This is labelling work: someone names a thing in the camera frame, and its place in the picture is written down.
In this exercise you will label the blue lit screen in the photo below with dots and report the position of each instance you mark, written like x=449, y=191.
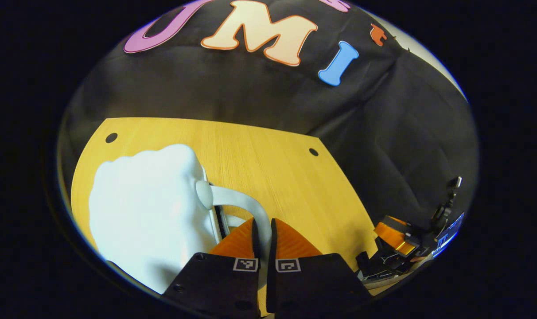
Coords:
x=450, y=232

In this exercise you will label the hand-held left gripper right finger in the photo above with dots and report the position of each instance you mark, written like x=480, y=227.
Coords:
x=273, y=243

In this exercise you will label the light blue suitcase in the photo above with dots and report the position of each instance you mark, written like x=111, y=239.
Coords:
x=149, y=212

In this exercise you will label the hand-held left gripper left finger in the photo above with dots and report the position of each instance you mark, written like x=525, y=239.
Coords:
x=255, y=243

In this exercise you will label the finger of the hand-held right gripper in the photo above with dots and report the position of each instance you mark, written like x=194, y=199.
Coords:
x=392, y=232

